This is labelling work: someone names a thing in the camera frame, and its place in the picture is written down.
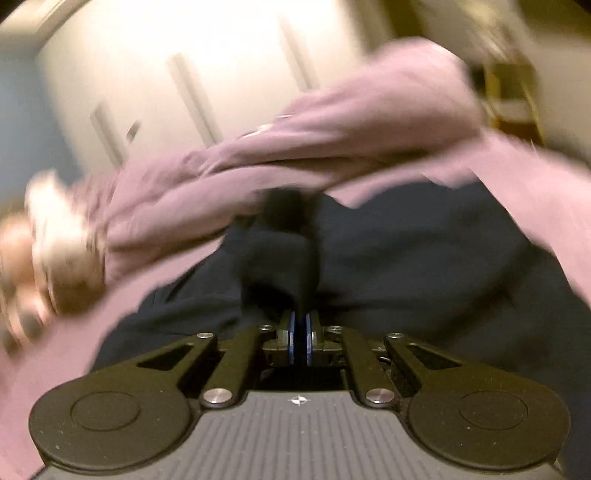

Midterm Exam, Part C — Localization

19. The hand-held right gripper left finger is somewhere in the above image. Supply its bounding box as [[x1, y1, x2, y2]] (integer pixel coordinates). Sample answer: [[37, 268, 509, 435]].
[[135, 310, 297, 409]]

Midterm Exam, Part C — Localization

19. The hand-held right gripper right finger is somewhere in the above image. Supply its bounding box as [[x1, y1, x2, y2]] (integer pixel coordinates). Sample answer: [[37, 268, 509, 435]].
[[304, 311, 463, 409]]

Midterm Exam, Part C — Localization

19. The navy blue garment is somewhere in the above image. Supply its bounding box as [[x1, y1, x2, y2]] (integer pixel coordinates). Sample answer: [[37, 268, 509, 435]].
[[95, 182, 591, 370]]

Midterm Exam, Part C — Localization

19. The pink duvet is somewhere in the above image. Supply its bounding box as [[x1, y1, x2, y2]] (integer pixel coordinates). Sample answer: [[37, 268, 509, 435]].
[[85, 38, 488, 280]]

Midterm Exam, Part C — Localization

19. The white plush toy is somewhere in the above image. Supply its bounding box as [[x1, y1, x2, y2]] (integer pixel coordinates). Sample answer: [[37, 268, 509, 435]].
[[25, 170, 108, 315]]

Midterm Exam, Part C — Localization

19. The pink bed sheet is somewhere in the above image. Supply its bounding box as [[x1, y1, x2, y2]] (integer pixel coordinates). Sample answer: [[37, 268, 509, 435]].
[[0, 131, 591, 467]]

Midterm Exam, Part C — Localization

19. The white wardrobe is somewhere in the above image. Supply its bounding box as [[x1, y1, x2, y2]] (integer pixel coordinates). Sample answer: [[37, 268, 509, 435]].
[[36, 0, 386, 185]]

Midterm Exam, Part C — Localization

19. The yellow side table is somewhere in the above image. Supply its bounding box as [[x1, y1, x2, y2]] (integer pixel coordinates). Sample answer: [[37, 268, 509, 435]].
[[481, 59, 546, 141]]

